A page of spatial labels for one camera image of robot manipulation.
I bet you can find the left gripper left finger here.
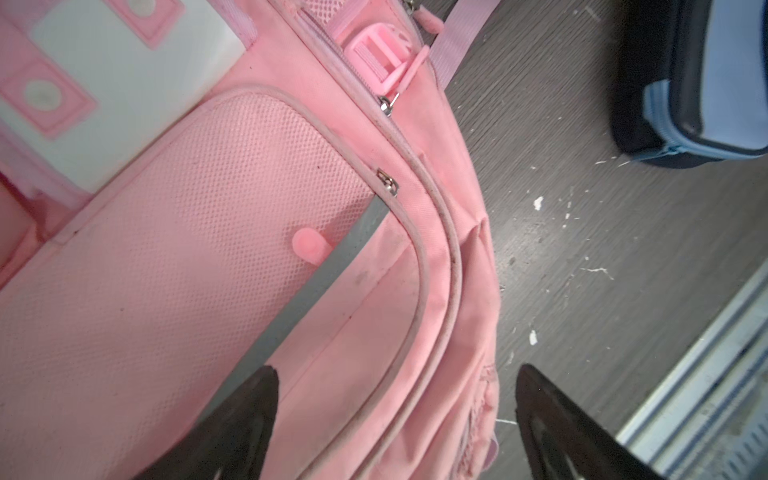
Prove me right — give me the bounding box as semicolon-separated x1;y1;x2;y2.
136;366;279;480

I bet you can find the blue pencil case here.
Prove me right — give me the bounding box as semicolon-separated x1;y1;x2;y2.
611;0;767;169

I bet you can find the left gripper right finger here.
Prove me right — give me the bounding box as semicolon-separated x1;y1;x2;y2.
515;364;660;479

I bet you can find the aluminium front rail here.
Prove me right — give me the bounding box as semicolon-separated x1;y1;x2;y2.
617;265;767;479

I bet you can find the pink student backpack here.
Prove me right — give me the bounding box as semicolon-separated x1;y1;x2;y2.
1;1;500;479

